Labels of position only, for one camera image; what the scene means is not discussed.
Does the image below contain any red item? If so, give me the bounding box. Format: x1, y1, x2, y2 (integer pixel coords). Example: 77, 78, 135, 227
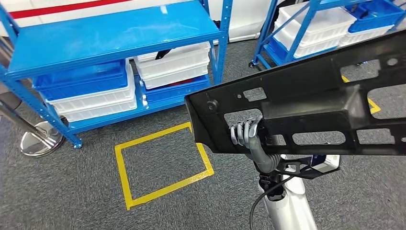
168, 79, 194, 87

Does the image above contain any blue plastic crate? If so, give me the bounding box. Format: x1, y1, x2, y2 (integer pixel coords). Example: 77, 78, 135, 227
33, 58, 129, 102
264, 36, 337, 66
139, 74, 212, 105
344, 0, 406, 34

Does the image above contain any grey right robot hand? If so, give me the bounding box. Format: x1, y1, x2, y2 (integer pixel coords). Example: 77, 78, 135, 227
229, 115, 283, 173

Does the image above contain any chrome stanchion post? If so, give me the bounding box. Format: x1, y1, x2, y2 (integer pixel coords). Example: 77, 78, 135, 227
0, 90, 66, 158

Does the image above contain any red barrier belt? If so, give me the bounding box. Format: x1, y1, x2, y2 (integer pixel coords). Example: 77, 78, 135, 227
9, 0, 132, 20

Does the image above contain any black plastic licence plate frame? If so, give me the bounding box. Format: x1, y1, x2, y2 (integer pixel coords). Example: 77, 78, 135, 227
184, 30, 406, 156

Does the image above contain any blue metal shelf rack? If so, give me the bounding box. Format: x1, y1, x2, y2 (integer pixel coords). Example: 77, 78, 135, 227
0, 0, 234, 150
248, 0, 406, 70

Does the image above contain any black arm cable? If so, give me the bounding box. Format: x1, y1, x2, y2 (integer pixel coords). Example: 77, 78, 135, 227
248, 174, 297, 230

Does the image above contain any white car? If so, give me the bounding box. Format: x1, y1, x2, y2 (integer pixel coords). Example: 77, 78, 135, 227
0, 0, 280, 44

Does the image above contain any small black plastic piece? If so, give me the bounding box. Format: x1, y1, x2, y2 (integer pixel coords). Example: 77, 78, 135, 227
155, 49, 172, 60

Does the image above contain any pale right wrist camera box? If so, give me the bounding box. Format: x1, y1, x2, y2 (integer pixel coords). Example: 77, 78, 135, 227
309, 154, 341, 173

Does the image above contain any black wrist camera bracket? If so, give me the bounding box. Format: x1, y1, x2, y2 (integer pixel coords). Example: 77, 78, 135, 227
272, 157, 318, 180

